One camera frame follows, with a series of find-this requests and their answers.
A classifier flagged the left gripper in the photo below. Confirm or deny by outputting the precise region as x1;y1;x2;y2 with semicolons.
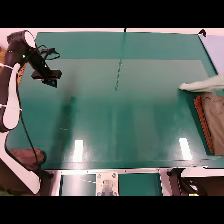
31;68;63;89

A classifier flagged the pale green garment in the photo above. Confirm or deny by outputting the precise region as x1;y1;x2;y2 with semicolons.
178;73;224;94

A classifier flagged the dark brown garment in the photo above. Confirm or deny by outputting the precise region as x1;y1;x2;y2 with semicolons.
7;147;47;172

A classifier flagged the orange garment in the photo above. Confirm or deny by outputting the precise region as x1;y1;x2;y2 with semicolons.
193;95;215;155

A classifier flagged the pale blue garment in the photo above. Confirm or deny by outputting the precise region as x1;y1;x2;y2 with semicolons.
198;33;224;76

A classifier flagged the beige garment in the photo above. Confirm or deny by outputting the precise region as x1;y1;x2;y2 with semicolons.
200;92;224;157

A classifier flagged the black cable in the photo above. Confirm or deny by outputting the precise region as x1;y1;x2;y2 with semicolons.
15;89;46;176
35;45;62;62

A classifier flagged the silver frame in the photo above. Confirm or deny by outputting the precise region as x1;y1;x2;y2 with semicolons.
42;165;224;197

